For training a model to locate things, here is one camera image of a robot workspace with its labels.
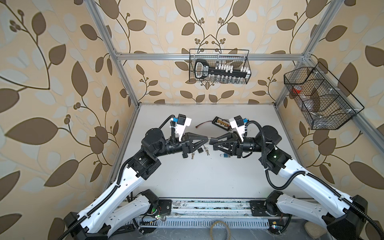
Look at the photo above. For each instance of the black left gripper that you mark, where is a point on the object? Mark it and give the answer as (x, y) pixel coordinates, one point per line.
(186, 145)

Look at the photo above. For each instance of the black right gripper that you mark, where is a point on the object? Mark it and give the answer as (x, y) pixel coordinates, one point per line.
(232, 138)

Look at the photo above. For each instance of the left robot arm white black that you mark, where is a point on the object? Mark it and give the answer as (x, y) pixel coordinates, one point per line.
(102, 218)

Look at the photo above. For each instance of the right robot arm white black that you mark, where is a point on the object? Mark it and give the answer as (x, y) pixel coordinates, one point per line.
(296, 191)

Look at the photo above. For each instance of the black charging board yellow connectors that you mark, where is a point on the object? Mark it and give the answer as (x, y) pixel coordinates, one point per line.
(222, 123)

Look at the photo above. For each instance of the black tool set in basket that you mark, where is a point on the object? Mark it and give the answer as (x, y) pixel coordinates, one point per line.
(202, 70)

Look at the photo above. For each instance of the red item in basket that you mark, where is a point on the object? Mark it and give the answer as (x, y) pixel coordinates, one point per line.
(297, 90)

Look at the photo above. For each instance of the beige foam roll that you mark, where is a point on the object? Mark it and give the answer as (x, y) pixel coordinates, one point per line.
(314, 231)

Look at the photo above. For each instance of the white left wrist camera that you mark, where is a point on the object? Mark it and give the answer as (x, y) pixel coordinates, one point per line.
(178, 126)

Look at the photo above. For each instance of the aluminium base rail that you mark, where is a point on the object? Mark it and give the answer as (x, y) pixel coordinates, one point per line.
(201, 214)

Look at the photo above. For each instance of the back wire basket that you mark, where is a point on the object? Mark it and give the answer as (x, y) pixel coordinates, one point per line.
(235, 57)

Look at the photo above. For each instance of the wire basket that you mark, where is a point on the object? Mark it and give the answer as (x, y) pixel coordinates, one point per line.
(326, 102)
(235, 57)

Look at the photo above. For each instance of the right wire basket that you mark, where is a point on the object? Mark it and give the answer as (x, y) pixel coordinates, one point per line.
(326, 102)

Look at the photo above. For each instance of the aluminium frame post right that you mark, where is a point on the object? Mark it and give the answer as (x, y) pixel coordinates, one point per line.
(305, 29)

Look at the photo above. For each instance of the aluminium frame post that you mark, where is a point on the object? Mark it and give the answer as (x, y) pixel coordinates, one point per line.
(92, 8)
(305, 29)

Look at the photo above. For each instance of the aluminium frame post left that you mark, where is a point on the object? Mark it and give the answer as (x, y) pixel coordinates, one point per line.
(92, 8)

